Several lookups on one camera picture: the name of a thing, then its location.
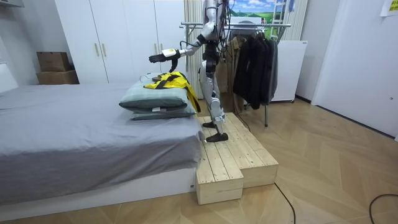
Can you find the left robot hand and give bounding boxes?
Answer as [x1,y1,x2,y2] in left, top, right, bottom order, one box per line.
[148,48,182,64]

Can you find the yellow and black garment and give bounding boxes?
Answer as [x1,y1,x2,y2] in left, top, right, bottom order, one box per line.
[143,71,202,114]

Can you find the white ribbed curtain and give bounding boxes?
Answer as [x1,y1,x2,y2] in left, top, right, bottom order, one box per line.
[280,0,309,42]
[183,0,206,100]

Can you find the thick grey-green pillow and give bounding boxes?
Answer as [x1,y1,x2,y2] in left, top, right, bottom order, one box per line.
[118,73,191,114]

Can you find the white wardrobe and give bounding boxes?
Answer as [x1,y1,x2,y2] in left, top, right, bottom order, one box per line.
[54,0,188,85]

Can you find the flat grey-green pillow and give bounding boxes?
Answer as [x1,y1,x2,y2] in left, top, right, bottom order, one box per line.
[130,101,198,121]

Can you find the robot body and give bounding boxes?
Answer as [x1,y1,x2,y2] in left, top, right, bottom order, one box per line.
[202,0,233,63]

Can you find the robot legs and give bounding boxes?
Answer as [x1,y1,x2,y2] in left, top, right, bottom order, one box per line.
[198,43,229,143]

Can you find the beige hanging coat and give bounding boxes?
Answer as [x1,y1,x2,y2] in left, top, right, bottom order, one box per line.
[215,36,247,114]

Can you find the black hanging jacket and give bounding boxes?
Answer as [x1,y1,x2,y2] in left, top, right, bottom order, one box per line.
[232,34,272,111]

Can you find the grey hanging jacket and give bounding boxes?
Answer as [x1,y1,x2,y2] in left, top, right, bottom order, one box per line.
[261,38,279,106]

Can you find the metal clothes rack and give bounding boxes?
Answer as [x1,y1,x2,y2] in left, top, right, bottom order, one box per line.
[178,21,292,128]

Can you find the wooden step platform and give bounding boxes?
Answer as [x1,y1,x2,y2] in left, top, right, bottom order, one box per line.
[195,112,279,206]

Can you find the grey bed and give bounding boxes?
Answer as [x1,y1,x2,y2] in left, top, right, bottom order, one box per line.
[0,73,206,222]

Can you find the white ladder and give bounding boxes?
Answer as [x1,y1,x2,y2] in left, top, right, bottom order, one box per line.
[269,0,288,40]

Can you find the small cardboard box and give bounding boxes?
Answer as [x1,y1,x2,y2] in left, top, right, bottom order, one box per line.
[36,51,72,73]

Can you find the white low cabinet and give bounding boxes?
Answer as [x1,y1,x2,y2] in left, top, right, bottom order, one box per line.
[271,40,308,103]

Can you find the white door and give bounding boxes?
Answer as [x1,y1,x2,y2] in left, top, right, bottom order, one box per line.
[311,0,398,138]

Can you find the yellow paper sign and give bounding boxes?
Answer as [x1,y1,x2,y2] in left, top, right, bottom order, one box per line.
[379,0,398,17]

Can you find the black floor cable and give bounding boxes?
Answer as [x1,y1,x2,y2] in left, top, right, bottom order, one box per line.
[232,107,252,133]
[274,182,297,224]
[368,194,398,224]

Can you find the landscape wall poster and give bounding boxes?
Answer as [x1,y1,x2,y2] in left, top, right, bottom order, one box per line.
[229,0,285,25]

